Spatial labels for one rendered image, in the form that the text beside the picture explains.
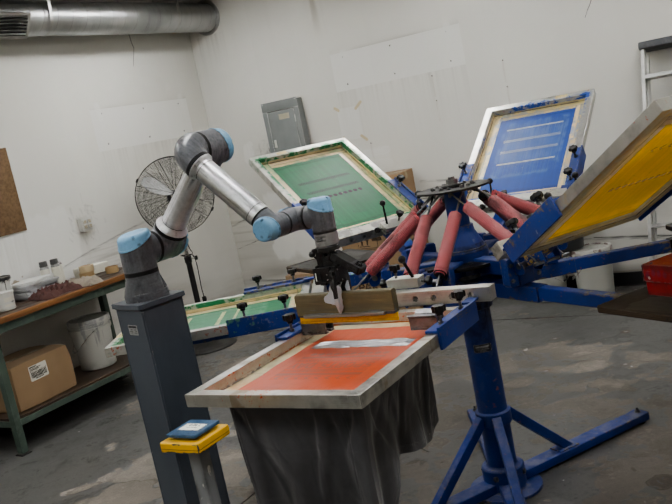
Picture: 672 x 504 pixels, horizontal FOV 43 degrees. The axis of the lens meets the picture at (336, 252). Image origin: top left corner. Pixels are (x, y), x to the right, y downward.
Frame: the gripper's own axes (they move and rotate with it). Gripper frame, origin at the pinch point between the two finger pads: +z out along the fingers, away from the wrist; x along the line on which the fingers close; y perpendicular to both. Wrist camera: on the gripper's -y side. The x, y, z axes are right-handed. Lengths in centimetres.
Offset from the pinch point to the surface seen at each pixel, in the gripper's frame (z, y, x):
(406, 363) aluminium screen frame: 11.3, -29.5, 21.2
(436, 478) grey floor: 109, 34, -101
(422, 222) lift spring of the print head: -12, 6, -76
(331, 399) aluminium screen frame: 11, -21, 48
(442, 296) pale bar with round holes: 7.1, -17.1, -33.9
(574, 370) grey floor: 109, 9, -240
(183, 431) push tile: 12, 12, 68
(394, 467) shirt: 41, -22, 25
